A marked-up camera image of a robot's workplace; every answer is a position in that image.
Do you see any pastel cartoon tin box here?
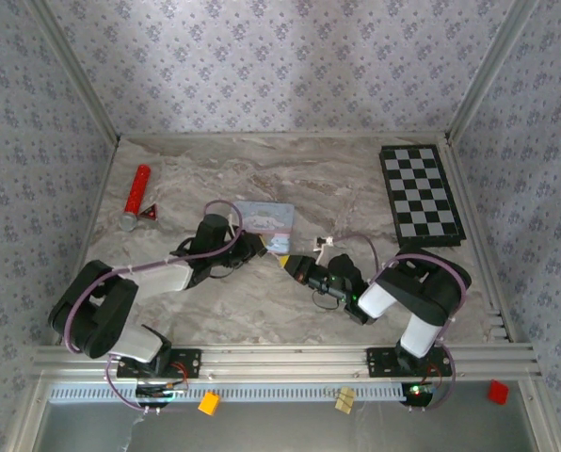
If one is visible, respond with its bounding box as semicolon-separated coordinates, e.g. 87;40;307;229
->
232;200;297;256

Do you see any red cylinder flashlight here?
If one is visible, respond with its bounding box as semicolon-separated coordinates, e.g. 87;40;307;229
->
119;164;152;232

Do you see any black grey chessboard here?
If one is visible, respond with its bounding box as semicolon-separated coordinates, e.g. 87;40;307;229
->
379;144;468;250

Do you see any tan wooden block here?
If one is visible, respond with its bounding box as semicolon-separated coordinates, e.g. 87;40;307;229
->
332;386;357;414

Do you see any orange block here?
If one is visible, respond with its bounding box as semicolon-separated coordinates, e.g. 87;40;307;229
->
198;393;222;416

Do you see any red block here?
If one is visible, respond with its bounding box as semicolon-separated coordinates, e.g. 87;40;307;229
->
487;379;510;405

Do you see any right gripper thin black cable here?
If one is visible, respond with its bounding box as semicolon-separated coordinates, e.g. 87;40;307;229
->
311;289;345;312

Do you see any gripper thin black cable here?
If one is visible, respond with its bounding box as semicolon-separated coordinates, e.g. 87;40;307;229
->
311;289;345;312
209;261;245;280

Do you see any left gripper thin black cable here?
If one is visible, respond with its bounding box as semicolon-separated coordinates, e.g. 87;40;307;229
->
209;261;245;280

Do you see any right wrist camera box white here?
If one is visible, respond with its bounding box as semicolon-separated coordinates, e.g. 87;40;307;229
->
312;234;334;265

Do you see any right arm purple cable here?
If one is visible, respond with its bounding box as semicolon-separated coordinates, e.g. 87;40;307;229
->
329;234;465;412

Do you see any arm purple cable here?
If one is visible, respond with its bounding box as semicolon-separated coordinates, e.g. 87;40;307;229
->
63;200;244;415
329;234;465;412

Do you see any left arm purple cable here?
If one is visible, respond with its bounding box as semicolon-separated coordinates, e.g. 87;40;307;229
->
63;200;244;415

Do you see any aluminium mounting rail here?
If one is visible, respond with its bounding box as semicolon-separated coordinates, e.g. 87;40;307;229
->
30;343;540;378

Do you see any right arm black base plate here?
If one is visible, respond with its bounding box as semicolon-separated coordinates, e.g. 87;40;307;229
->
365;347;453;379

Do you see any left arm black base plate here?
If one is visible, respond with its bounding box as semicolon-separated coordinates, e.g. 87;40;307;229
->
116;347;202;380

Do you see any grey slotted cable duct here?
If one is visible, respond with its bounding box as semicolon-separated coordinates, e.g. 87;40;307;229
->
49;381;407;404

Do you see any aluminium side rail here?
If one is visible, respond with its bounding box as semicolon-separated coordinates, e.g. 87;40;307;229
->
442;138;517;343

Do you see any aluminium frame post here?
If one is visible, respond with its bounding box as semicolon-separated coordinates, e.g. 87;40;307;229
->
25;0;122;145
443;0;541;145

